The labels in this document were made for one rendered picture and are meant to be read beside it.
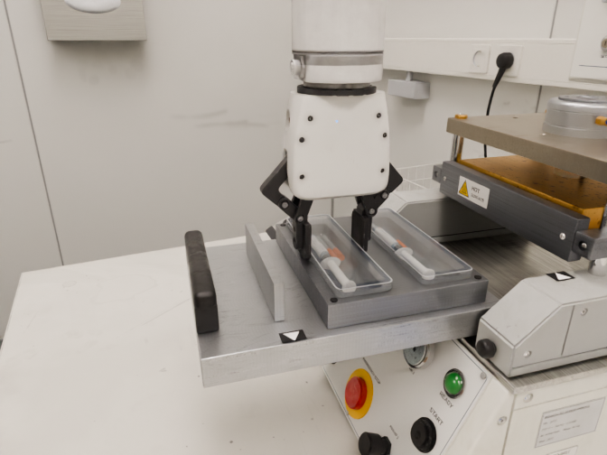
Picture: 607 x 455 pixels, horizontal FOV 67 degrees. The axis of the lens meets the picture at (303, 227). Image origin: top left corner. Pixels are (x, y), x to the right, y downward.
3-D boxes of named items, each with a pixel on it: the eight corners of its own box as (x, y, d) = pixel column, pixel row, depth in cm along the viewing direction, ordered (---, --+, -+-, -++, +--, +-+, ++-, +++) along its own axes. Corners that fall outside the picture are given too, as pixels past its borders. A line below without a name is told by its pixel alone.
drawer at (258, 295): (399, 248, 66) (404, 197, 63) (500, 337, 47) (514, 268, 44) (188, 276, 58) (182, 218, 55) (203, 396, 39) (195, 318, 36)
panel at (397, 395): (312, 348, 73) (364, 246, 69) (401, 524, 47) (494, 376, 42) (302, 346, 73) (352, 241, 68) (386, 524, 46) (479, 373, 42)
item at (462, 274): (349, 227, 60) (350, 211, 60) (387, 222, 62) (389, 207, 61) (421, 298, 44) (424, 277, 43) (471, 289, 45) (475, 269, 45)
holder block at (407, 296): (393, 227, 63) (395, 209, 62) (485, 301, 46) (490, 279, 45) (275, 241, 59) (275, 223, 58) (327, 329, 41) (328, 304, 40)
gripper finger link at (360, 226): (364, 194, 47) (361, 253, 49) (393, 191, 48) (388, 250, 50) (352, 185, 50) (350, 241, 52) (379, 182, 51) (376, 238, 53)
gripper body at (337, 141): (294, 80, 39) (295, 207, 43) (405, 78, 41) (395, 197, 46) (274, 74, 45) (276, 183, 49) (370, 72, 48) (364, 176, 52)
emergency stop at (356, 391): (350, 395, 62) (363, 371, 61) (361, 417, 58) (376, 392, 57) (340, 394, 61) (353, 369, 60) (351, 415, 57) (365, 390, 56)
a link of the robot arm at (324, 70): (301, 53, 37) (301, 92, 39) (399, 53, 40) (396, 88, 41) (277, 51, 45) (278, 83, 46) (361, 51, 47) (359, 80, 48)
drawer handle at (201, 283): (204, 259, 54) (201, 227, 53) (219, 330, 41) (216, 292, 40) (186, 261, 54) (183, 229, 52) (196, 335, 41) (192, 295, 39)
